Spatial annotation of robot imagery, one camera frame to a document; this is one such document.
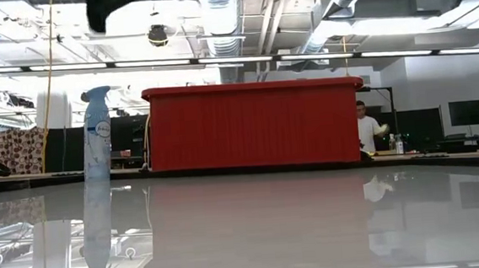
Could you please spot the red plastic laundry bin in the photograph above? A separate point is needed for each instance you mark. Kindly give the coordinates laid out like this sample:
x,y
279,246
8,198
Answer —
x,y
256,124

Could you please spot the black ceiling device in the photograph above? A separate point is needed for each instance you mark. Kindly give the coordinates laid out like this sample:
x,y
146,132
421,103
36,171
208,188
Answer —
x,y
157,35

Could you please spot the light blue air freshener bottle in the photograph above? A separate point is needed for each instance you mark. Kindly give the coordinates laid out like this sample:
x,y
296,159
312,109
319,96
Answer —
x,y
97,135

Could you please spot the black partition panel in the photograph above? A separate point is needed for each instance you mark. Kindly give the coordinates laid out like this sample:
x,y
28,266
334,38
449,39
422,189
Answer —
x,y
69,148

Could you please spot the brown circle patterned fabric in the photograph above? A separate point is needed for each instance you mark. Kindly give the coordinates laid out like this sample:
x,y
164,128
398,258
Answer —
x,y
21,151

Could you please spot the person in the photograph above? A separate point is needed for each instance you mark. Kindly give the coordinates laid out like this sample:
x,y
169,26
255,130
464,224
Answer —
x,y
368,131

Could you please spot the black pole stand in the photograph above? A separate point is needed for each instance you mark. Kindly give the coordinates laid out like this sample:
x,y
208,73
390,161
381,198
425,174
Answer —
x,y
391,106

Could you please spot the yellow cloth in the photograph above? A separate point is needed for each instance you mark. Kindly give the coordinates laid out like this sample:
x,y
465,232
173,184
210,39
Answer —
x,y
385,128

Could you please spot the white spray bottle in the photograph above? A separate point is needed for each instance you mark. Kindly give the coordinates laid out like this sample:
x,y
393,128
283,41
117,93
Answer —
x,y
392,144

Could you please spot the clear pump bottle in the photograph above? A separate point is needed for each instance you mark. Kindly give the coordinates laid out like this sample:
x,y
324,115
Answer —
x,y
400,144

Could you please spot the black desk equipment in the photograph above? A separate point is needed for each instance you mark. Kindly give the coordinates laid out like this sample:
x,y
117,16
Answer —
x,y
460,143

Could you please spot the black computer monitor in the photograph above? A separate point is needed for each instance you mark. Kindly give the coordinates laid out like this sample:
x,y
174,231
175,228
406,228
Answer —
x,y
470,112

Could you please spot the ribbed silver ceiling duct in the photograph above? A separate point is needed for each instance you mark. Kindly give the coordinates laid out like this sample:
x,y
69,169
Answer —
x,y
221,25

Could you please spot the ceiling light rail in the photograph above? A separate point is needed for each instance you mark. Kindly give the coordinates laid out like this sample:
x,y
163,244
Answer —
x,y
238,59

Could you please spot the black aluminium table frame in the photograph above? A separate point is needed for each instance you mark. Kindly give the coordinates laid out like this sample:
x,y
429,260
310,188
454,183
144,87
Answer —
x,y
15,185

